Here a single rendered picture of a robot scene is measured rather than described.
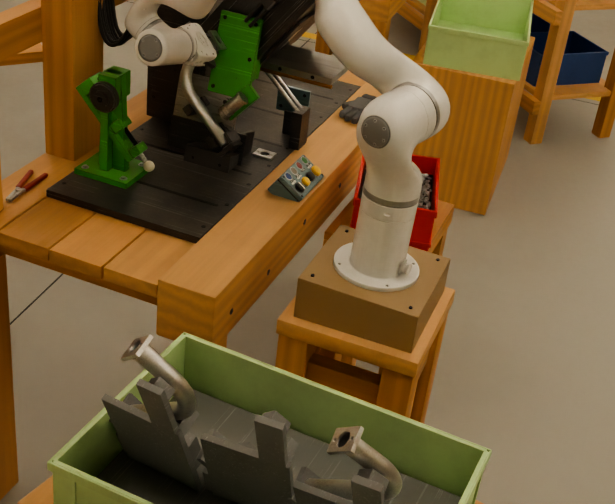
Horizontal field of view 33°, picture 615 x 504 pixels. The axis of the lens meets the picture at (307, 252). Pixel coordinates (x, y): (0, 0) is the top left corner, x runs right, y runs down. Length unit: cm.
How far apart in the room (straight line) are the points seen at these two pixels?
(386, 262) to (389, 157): 27
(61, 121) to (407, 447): 132
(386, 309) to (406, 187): 26
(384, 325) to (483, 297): 187
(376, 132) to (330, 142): 92
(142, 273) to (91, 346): 126
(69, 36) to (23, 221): 47
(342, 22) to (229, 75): 67
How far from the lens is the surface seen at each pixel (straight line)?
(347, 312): 217
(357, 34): 206
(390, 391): 222
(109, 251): 235
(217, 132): 266
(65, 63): 263
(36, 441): 317
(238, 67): 266
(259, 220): 246
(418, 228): 260
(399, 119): 197
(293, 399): 191
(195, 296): 219
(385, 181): 208
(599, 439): 348
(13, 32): 255
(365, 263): 218
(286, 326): 221
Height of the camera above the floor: 213
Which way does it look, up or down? 31 degrees down
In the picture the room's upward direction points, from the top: 7 degrees clockwise
